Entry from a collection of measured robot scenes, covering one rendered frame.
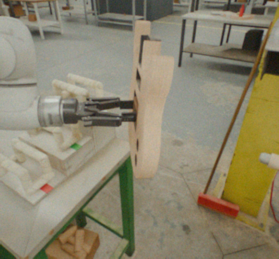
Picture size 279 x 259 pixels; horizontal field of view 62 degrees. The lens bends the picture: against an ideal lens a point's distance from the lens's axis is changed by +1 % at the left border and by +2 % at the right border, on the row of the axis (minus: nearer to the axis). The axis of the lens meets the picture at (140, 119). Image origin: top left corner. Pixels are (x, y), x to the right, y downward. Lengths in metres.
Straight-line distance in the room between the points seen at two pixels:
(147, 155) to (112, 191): 1.53
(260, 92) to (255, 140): 0.32
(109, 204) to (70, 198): 1.14
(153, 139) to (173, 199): 1.51
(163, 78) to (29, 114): 0.37
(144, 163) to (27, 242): 0.44
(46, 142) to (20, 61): 0.44
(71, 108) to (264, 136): 1.23
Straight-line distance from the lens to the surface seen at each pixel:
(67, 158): 0.91
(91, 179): 0.93
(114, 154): 1.02
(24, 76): 0.67
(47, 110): 0.67
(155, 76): 0.48
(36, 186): 0.91
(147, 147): 0.56
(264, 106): 1.50
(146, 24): 0.75
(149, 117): 0.55
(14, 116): 0.68
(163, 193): 2.07
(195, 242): 1.87
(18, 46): 0.65
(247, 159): 1.72
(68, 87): 0.98
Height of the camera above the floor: 1.61
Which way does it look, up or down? 33 degrees down
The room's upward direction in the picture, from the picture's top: straight up
